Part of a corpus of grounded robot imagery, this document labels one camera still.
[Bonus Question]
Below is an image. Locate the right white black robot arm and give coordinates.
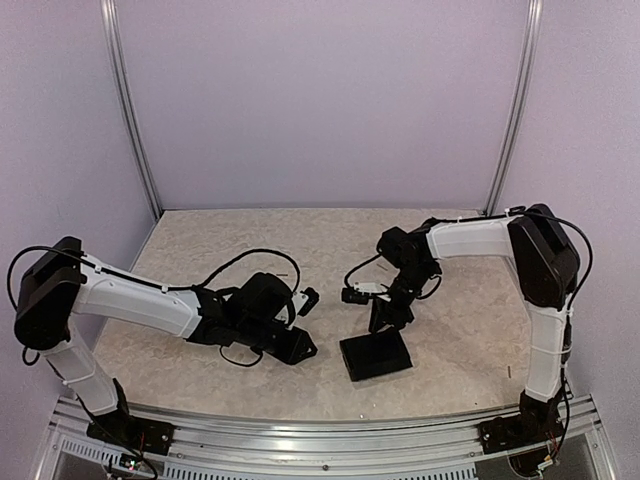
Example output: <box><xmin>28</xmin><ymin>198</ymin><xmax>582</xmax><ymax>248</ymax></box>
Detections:
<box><xmin>368</xmin><ymin>203</ymin><xmax>591</xmax><ymax>444</ymax></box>

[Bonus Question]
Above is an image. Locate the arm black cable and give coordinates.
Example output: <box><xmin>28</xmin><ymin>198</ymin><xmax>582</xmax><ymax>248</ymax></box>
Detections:
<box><xmin>192</xmin><ymin>247</ymin><xmax>302</xmax><ymax>294</ymax></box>
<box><xmin>544</xmin><ymin>212</ymin><xmax>594</xmax><ymax>301</ymax></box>

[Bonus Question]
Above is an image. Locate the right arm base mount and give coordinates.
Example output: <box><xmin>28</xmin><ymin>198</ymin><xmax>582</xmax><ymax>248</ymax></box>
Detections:
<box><xmin>477</xmin><ymin>390</ymin><xmax>564</xmax><ymax>454</ymax></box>

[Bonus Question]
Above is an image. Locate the front aluminium frame rail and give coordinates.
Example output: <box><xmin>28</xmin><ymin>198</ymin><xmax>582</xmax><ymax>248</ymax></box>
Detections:
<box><xmin>27</xmin><ymin>396</ymin><xmax>621</xmax><ymax>479</ymax></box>

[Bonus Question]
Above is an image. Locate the small circuit board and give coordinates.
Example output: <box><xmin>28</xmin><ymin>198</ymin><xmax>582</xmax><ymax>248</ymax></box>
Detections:
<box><xmin>103</xmin><ymin>453</ymin><xmax>152</xmax><ymax>474</ymax></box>

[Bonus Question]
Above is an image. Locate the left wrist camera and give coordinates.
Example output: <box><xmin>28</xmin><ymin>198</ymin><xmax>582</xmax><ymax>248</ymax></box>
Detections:
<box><xmin>292</xmin><ymin>287</ymin><xmax>320</xmax><ymax>317</ymax></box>

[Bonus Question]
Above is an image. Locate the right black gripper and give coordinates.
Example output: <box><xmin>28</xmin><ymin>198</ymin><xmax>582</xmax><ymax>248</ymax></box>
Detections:
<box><xmin>369</xmin><ymin>261</ymin><xmax>436</xmax><ymax>340</ymax></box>

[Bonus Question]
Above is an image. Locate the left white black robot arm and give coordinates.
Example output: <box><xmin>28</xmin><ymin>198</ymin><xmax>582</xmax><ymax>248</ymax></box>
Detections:
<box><xmin>7</xmin><ymin>236</ymin><xmax>319</xmax><ymax>445</ymax></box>

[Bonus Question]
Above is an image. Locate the vertical aluminium post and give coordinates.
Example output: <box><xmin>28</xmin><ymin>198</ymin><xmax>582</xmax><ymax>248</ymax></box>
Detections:
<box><xmin>100</xmin><ymin>0</ymin><xmax>164</xmax><ymax>221</ymax></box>
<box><xmin>483</xmin><ymin>0</ymin><xmax>544</xmax><ymax>216</ymax></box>

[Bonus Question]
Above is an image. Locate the right vertical aluminium post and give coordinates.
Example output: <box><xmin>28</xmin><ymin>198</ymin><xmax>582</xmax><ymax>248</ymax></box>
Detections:
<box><xmin>483</xmin><ymin>0</ymin><xmax>544</xmax><ymax>216</ymax></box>

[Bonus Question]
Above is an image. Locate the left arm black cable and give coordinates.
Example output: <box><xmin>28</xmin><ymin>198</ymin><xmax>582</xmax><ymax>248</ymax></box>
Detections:
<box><xmin>192</xmin><ymin>247</ymin><xmax>302</xmax><ymax>294</ymax></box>

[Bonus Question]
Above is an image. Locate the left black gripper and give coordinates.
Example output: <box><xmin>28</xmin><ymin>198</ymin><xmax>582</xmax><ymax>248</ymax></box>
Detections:
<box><xmin>237</xmin><ymin>318</ymin><xmax>318</xmax><ymax>366</ymax></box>

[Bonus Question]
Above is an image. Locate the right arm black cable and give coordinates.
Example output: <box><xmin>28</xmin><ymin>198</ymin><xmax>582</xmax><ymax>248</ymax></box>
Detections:
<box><xmin>544</xmin><ymin>212</ymin><xmax>594</xmax><ymax>301</ymax></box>

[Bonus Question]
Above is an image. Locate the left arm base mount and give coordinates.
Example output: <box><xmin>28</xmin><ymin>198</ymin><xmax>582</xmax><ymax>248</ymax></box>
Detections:
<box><xmin>87</xmin><ymin>379</ymin><xmax>176</xmax><ymax>456</ymax></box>

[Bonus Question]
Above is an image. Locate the left vertical aluminium post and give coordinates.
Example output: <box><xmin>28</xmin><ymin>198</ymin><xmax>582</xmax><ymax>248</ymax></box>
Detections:
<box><xmin>100</xmin><ymin>0</ymin><xmax>164</xmax><ymax>221</ymax></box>

